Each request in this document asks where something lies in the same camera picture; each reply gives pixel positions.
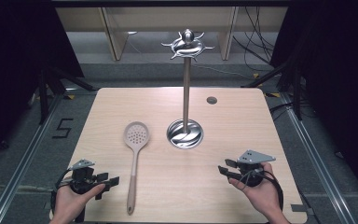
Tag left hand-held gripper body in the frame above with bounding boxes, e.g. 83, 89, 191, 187
62, 159, 106, 196

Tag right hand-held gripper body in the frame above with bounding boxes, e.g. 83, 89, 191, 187
236, 149, 277, 188

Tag beige slotted spoon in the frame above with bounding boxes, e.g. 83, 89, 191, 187
123, 120, 151, 217

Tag metal utensil stand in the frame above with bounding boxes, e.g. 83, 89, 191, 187
160, 28, 215, 150

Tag person's left hand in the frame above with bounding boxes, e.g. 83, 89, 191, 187
49, 183, 106, 224

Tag person's right hand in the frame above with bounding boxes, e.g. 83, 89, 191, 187
228, 161, 282, 219

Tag grey tape strip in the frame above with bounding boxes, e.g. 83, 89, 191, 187
290, 203, 315, 217

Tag black metal stand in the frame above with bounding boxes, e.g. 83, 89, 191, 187
36, 65, 98, 126
241, 57, 306, 121

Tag black curtain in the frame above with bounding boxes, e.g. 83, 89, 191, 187
269, 0, 358, 202
0, 0, 86, 171

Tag wooden shelf unit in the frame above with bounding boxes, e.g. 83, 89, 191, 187
55, 7, 289, 62

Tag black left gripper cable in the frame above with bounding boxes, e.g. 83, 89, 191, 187
49, 168, 87, 224

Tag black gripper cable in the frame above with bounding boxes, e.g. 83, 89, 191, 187
49, 168, 87, 224
239, 169, 285, 212

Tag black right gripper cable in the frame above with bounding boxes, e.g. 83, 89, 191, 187
239, 169, 285, 212

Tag metal floor rail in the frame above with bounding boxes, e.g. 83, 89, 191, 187
280, 92, 358, 224
0, 92, 62, 224

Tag black floor cables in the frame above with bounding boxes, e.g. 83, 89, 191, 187
232, 7, 277, 65

